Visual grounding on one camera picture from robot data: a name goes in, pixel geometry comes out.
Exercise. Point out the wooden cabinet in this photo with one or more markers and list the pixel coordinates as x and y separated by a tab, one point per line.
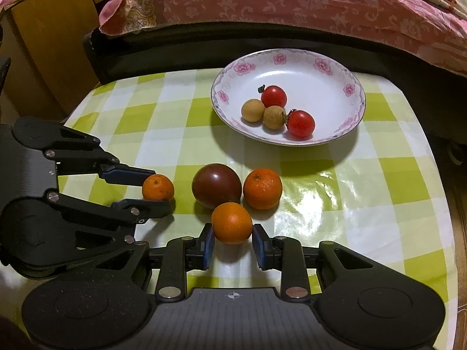
50	73

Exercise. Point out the pink floral bed quilt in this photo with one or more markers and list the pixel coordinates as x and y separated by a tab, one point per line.
433	30

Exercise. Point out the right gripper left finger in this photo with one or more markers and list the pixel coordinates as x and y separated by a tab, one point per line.
177	258

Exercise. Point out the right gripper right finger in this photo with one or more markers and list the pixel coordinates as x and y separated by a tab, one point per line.
285	255

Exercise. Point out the dark purple tomato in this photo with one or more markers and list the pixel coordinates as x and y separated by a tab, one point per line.
215	184

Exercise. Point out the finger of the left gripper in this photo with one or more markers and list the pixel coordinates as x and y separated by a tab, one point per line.
121	174
143	210

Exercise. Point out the red cherry tomato with stem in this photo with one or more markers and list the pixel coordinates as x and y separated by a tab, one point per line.
272	95

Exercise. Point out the green checkered tablecloth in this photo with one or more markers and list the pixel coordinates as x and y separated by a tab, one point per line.
245	208

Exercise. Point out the light brown longan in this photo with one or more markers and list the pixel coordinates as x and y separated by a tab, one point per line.
252	110

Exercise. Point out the dark bed frame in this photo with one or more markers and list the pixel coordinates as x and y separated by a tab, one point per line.
211	45

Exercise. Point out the orange tomato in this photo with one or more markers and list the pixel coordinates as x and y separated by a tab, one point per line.
232	223

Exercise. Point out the white floral plate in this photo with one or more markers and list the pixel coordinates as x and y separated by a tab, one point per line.
312	82

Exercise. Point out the small orange mandarin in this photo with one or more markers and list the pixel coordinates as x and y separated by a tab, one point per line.
158	187

